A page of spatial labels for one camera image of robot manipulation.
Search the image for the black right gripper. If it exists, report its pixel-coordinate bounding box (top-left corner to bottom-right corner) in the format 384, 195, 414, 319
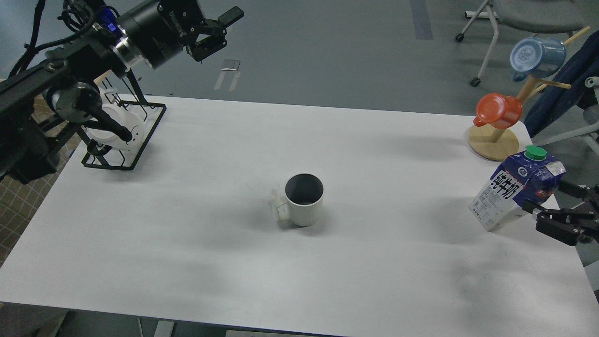
521, 181, 599, 247

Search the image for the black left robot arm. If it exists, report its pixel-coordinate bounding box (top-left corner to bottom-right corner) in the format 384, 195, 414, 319
0, 0, 245, 185

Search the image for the white ribbed mug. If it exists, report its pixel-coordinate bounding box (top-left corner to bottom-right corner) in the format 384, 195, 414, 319
276, 173, 325, 227

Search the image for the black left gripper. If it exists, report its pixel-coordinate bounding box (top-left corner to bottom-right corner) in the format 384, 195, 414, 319
113, 0, 245, 71

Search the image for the grey office chair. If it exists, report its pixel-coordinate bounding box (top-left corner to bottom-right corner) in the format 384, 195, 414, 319
455, 0, 585, 88

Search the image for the black wire cup rack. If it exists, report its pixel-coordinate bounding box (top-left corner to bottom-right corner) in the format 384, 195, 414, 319
81, 71, 167, 171

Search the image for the red plastic cup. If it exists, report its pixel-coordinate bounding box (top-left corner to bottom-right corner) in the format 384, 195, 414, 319
473, 93, 523, 129

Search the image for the blue milk carton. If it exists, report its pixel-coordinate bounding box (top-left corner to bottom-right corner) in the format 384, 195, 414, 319
468, 145, 566, 232

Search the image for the wooden mug tree stand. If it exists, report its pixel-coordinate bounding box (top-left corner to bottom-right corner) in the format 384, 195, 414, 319
467, 26, 591, 161

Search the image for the blue plastic cup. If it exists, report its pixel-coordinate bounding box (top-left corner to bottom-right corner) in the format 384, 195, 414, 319
510, 37, 567, 82

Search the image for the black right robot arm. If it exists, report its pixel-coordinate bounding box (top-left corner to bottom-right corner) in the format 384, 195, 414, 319
521, 181, 599, 247

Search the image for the beige checkered cloth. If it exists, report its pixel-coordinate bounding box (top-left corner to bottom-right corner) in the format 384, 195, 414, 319
0, 78, 80, 267

